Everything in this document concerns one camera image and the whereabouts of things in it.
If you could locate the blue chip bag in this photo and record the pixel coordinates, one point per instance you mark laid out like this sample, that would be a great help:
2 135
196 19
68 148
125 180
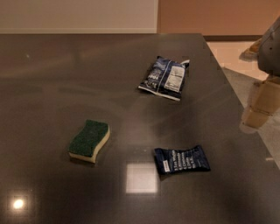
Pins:
166 78

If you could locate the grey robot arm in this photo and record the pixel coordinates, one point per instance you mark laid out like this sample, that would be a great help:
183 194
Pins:
264 96

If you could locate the dark blue rxbar wrapper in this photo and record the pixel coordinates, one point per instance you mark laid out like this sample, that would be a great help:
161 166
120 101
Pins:
173 161

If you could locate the green and yellow sponge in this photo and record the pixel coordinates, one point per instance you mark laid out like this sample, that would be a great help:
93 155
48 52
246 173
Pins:
87 144

